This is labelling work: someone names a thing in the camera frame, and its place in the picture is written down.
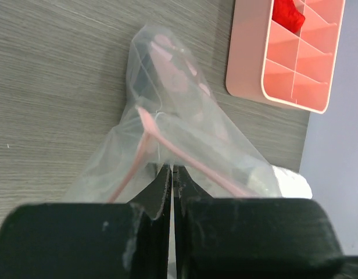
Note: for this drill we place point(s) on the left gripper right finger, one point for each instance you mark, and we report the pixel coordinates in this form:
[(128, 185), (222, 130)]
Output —
[(185, 189)]

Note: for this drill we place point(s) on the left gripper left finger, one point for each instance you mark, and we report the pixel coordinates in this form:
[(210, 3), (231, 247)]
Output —
[(150, 259)]

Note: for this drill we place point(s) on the clear zip top bag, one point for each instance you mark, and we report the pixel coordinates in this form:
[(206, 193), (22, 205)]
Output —
[(171, 118)]

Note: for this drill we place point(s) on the grey fake fish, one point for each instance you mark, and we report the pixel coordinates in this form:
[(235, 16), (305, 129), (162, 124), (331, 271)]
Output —
[(226, 158)]

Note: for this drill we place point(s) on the red fake food slice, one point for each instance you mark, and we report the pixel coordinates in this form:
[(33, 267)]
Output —
[(286, 14)]

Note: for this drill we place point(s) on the pink compartment tray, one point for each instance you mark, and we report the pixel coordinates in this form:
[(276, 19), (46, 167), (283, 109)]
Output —
[(269, 64)]

